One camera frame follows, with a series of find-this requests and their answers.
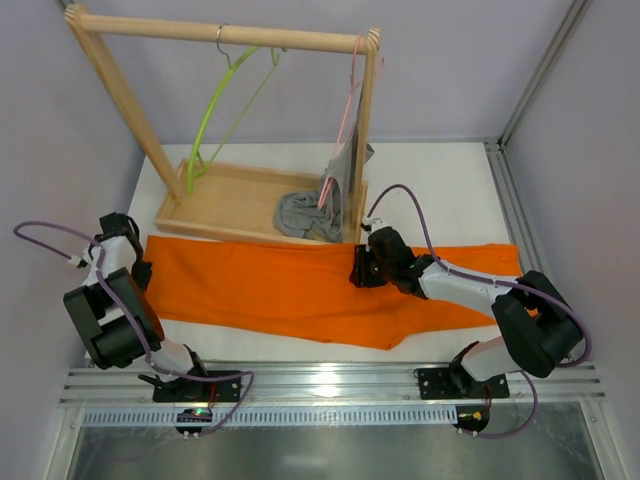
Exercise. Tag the grey shirt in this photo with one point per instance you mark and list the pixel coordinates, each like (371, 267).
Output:
(321, 212)

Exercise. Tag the green plastic hanger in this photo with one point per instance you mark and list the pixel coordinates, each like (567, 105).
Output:
(198, 162)

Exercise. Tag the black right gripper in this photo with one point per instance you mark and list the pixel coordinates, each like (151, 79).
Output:
(362, 267)

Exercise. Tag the aluminium corner frame post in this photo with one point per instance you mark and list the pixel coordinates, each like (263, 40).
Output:
(508, 188)

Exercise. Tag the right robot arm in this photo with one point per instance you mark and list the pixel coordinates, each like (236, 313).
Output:
(537, 328)

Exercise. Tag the wooden clothes rack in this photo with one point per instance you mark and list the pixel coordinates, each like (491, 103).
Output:
(224, 201)

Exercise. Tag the pink wire hanger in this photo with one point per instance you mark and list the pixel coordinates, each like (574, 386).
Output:
(345, 120)

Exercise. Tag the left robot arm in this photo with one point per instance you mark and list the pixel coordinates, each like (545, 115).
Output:
(116, 322)

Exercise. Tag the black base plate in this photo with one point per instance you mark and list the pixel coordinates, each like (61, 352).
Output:
(226, 389)
(440, 382)

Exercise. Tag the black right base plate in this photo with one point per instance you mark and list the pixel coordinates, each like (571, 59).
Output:
(440, 382)

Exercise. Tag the orange trousers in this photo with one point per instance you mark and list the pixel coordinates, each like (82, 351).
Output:
(300, 291)

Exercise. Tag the aluminium front rail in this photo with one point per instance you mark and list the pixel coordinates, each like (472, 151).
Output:
(314, 394)

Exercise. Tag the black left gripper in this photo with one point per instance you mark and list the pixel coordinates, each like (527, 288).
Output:
(142, 273)

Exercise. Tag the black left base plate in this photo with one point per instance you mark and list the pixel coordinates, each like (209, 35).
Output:
(226, 389)

